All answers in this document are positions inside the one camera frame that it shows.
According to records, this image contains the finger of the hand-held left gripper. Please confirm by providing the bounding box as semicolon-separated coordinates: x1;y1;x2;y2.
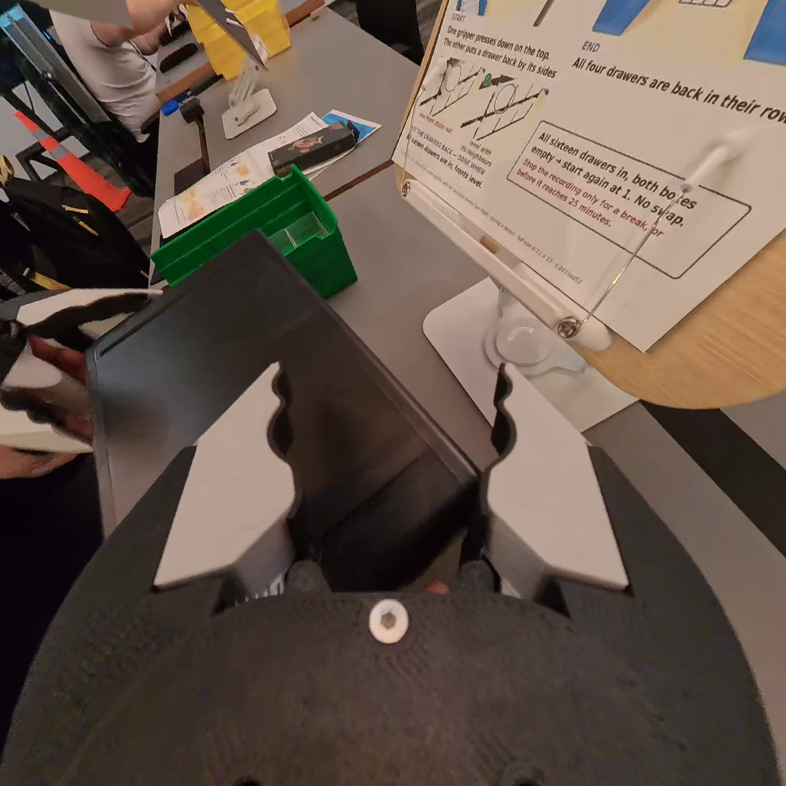
0;353;94;455
15;289;165;352

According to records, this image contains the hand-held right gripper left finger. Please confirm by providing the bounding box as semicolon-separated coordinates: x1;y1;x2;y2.
154;362;303;601

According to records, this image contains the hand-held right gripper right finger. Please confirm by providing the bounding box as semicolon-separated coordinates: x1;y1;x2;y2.
481;362;630;601

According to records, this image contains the black drawer cabinet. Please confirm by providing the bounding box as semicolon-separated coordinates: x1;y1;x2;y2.
86;230;499;593

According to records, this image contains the green plastic bin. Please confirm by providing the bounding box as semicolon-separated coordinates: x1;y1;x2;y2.
150;165;359;300

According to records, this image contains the small clear plastic drawer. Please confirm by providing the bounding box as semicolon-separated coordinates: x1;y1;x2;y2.
268;212;337;254

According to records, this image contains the person's left hand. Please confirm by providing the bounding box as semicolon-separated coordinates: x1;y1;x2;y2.
0;445;70;481

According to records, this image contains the black backpack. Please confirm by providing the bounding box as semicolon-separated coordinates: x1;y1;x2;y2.
0;156;152;294

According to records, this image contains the orange traffic cone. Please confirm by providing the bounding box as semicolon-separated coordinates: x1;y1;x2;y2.
15;111;133;212

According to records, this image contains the person's black clothing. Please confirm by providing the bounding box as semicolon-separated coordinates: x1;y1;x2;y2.
0;454;106;768

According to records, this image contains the folded paper leaflet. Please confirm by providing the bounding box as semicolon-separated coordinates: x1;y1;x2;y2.
158;109;382;240

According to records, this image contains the instruction sheet on stand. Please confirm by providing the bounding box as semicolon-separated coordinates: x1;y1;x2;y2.
393;0;786;431

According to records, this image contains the black rubber mallet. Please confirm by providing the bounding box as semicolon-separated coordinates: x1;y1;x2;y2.
178;97;214;174

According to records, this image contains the white phone stand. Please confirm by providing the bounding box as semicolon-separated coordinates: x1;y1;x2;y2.
190;0;277;140

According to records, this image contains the small black carton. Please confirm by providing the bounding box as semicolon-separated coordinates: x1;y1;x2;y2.
268;123;360;178

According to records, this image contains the yellow envelope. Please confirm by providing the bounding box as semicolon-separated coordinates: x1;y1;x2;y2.
184;0;292;81

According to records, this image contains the black office chair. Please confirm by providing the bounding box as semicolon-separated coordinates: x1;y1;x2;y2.
356;0;426;62

